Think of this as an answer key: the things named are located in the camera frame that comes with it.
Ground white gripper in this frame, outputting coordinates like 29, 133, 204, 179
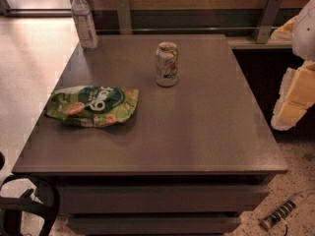
271, 0, 315, 131

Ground green rice chip bag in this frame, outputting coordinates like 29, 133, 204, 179
46, 86, 139, 128

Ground white soda can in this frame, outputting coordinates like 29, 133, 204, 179
156, 41, 178, 87

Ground grey drawer cabinet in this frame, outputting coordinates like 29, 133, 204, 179
14, 35, 287, 236

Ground clear plastic water bottle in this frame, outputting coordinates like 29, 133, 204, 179
71, 0, 98, 49

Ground right metal wall bracket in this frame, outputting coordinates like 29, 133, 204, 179
252, 0, 283, 44

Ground metal wall bracket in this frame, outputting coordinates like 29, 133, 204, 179
116, 0, 133, 34
252, 0, 283, 44

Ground left metal wall bracket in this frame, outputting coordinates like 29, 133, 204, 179
116, 0, 133, 34

